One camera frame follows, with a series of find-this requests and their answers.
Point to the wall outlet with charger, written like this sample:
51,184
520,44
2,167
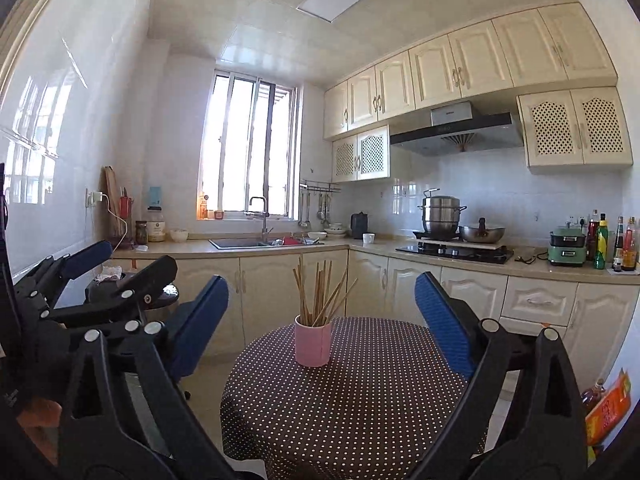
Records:
94,198

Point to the red rack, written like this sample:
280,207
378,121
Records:
126,207

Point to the black electric kettle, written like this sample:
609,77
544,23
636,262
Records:
359,226

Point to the round polka dot table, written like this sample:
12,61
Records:
360,410

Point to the person's left hand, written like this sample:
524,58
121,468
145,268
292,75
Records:
42,412

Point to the black gas stove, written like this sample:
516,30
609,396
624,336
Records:
455,252

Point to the steel faucet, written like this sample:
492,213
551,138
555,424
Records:
264,225

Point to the dark jar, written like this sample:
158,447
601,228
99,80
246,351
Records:
141,232

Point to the orange bag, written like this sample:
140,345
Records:
607,410

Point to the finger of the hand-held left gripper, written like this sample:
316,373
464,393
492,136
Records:
145,280
85,260

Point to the large lattice door cabinet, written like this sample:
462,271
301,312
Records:
575,127

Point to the small lattice door cabinet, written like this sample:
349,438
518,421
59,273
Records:
360,157

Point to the white cup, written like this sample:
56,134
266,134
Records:
368,239

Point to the stack of plates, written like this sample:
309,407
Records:
335,230

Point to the cream lower cabinets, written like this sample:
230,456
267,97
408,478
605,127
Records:
390,280

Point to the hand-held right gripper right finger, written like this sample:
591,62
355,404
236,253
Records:
442,320

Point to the grey rice cooker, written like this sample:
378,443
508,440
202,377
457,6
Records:
169,294

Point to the utensil rail with hanging utensils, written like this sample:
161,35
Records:
320,190

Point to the steel steamer pot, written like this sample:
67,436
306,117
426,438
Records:
440,215

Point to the red dish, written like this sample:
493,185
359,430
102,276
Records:
291,241

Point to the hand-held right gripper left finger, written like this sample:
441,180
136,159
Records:
200,320

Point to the kitchen window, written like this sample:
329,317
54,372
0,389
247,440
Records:
245,150

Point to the wooden cutting board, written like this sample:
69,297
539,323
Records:
112,200

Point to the blue carton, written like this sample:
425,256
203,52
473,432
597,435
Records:
155,196

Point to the bundle of wooden chopsticks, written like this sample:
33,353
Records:
302,295

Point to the green appliance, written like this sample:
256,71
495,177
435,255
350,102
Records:
567,250

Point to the small white bowl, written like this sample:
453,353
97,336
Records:
179,235

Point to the cream cabinets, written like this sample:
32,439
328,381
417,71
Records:
470,65
390,280

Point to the pink cup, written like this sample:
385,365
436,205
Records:
312,342

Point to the range hood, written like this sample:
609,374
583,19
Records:
455,132

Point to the plastic bag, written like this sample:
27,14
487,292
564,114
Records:
107,276

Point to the cream upper cabinets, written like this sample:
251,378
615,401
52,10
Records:
470,65

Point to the steel wok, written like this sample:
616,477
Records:
482,234

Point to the white label jar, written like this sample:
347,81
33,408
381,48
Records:
156,227

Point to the orange bottle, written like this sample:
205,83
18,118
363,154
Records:
203,207

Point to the oil bottle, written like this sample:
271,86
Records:
592,395

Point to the steel sink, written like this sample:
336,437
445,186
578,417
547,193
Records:
240,243

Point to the row of condiment bottles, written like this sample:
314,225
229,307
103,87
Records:
620,245

